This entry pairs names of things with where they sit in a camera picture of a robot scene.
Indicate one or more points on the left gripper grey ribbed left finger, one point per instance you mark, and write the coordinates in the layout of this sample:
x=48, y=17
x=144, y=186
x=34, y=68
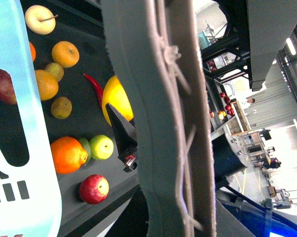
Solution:
x=144, y=60

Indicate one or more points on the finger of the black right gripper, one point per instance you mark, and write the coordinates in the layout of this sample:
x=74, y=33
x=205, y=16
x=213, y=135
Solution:
x=125, y=138

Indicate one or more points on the left gripper grey ribbed right finger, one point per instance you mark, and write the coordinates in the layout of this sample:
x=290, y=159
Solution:
x=199, y=181

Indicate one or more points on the large yellow lemon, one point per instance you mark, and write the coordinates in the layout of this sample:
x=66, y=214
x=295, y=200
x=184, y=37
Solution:
x=115, y=95

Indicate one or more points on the light blue basket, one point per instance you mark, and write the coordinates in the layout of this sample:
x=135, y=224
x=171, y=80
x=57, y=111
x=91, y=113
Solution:
x=30, y=199

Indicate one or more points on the black metal produce shelf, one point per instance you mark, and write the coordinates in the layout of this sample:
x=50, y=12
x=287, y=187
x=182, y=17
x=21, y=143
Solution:
x=125, y=209

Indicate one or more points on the green apple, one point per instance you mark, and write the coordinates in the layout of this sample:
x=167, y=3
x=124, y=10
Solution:
x=101, y=147

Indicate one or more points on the red chili pepper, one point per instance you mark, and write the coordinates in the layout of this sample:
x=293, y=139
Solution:
x=97, y=87

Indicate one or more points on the large orange citrus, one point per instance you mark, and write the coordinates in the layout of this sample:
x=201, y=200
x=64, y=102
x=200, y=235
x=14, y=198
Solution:
x=68, y=155

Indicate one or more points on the red apple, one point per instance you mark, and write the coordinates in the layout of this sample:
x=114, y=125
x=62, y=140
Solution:
x=94, y=189

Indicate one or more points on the pale yellow pear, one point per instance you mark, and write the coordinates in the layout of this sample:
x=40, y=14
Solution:
x=40, y=19

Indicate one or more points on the person in white shirt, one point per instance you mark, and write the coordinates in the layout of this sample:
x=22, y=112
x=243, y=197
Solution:
x=245, y=103

